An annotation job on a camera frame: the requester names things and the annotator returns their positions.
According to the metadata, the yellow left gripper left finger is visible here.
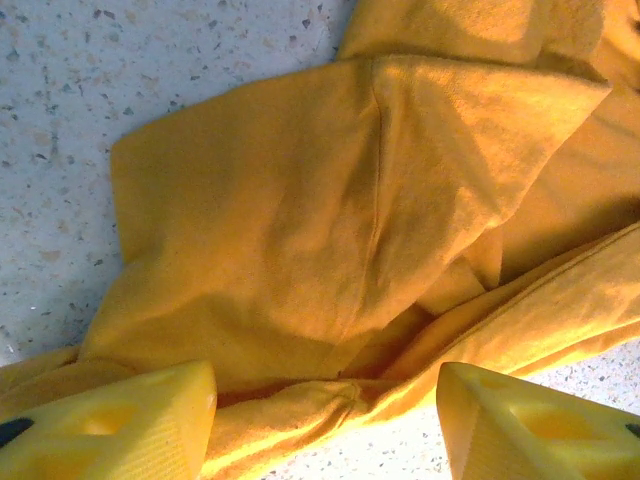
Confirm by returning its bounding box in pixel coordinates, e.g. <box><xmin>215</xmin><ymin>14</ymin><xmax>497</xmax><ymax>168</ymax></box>
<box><xmin>0</xmin><ymin>359</ymin><xmax>218</xmax><ymax>480</ymax></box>

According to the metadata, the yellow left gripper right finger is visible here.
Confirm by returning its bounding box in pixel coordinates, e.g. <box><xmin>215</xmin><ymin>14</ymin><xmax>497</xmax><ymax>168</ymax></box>
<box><xmin>436</xmin><ymin>361</ymin><xmax>640</xmax><ymax>480</ymax></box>

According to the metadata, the yellow t-shirt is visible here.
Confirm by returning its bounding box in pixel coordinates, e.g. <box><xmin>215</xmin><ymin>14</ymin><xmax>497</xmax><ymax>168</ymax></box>
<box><xmin>0</xmin><ymin>0</ymin><xmax>640</xmax><ymax>480</ymax></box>

